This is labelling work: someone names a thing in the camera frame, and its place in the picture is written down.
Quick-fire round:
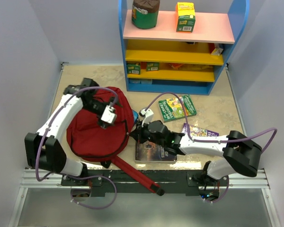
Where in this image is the small green box left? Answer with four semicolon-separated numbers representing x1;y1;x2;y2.
126;62;141;75

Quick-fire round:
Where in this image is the orange green box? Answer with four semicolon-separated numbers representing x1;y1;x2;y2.
176;2;196;33

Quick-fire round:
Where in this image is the small green box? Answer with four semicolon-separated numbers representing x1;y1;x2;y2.
126;62;141;75
146;62;160;71

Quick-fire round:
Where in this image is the small green box right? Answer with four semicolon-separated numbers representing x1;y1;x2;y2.
146;62;160;71

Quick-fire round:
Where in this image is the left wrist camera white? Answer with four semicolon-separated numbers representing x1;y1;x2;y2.
100;105;117;124

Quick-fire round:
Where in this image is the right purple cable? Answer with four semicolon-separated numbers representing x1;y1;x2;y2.
142;92;278;204

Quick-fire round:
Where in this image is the blue pencil case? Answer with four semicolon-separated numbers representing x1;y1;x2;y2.
133;110;139;124

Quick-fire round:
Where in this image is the dark tale of two cities book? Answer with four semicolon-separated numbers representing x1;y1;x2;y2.
135;141;177;163

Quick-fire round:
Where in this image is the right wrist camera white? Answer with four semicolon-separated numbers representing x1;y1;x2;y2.
139;108;154;126

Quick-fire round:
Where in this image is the orange snack packet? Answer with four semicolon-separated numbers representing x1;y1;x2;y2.
169;63;184;70

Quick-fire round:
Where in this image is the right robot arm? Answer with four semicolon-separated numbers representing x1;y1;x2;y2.
130;120;262;186

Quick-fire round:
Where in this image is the blue colourful shelf unit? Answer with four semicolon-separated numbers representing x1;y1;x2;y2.
118;0;250;95

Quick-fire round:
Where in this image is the red backpack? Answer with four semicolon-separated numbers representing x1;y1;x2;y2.
66;86;165;196

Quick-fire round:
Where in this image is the green brown canister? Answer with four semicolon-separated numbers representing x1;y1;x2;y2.
132;0;160;29

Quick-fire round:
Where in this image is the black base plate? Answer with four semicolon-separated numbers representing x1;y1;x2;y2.
61;170;228;199

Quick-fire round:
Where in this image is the purple treehouse book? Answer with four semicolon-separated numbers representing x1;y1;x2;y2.
182;123;219;137

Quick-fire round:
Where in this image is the green treehouse book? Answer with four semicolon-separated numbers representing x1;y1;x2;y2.
158;95;197;122

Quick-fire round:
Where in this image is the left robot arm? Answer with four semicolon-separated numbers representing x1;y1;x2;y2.
24;78;119;185

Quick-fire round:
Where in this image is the red white small box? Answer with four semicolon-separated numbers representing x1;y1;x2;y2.
210;47;224;56

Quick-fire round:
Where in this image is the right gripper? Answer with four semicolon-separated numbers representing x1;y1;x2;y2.
130;119;165;148

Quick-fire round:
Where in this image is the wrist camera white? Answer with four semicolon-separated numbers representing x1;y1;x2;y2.
100;105;117;124
139;108;154;126

